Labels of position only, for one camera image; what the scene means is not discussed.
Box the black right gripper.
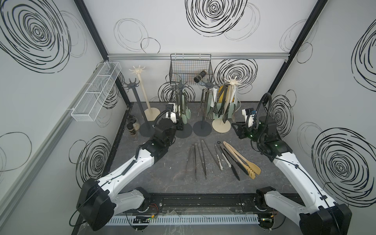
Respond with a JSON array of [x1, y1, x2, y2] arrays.
[[231, 120, 264, 146]]

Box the dark grey rack stand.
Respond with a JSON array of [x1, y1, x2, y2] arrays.
[[123, 78, 154, 137], [173, 83, 193, 139], [193, 82, 214, 137]]

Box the dark grey rack stand front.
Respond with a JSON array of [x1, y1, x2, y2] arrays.
[[173, 83, 193, 139]]

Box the tall cream utensil rack stand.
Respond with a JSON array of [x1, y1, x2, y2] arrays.
[[129, 65, 161, 121]]

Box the green ringed steel tongs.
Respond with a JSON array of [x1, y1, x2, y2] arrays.
[[177, 88, 192, 119]]

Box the dark grey rack stand back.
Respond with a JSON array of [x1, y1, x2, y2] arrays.
[[193, 82, 214, 137]]

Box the wooden bamboo tongs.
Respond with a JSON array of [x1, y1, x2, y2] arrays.
[[223, 142, 261, 179]]

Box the white handled slotted steel tongs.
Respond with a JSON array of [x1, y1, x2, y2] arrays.
[[231, 84, 238, 121]]

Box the black nylon tongs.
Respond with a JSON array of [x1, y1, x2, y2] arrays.
[[217, 141, 249, 181]]

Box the steel wire tongs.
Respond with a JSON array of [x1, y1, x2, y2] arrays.
[[167, 88, 178, 104]]

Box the black slotted spatula tongs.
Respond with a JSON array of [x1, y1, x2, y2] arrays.
[[213, 84, 228, 117]]

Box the clear handled steel tongs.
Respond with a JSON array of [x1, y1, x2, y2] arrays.
[[207, 87, 217, 119]]

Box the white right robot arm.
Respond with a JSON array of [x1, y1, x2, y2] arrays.
[[232, 116, 352, 235]]

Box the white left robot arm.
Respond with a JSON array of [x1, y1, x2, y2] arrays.
[[76, 118, 179, 231]]

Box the slim black tongs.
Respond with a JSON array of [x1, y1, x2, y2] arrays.
[[193, 140, 221, 181]]

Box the small steel tongs white tip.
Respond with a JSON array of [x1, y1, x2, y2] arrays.
[[214, 144, 232, 170]]

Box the small glass jar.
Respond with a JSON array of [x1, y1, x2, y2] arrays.
[[131, 116, 140, 131]]

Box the yellow sponge toast slice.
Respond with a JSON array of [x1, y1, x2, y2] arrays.
[[216, 86, 224, 103]]

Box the black pepper grinder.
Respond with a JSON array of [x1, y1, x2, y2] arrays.
[[193, 70, 207, 83]]

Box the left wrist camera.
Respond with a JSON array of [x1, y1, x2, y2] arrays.
[[165, 110, 178, 124]]

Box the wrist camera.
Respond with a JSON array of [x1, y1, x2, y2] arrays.
[[242, 108, 257, 128], [165, 110, 178, 124]]

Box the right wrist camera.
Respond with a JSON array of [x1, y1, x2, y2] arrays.
[[242, 108, 257, 128]]

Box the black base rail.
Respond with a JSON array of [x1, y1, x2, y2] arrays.
[[117, 192, 303, 213]]

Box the black wire wall basket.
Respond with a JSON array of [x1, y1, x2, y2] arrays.
[[168, 53, 213, 86]]

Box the white wire wall basket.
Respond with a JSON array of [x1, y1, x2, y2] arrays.
[[71, 61, 121, 122]]

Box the grey cable duct strip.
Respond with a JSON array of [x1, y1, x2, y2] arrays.
[[107, 214, 259, 226]]

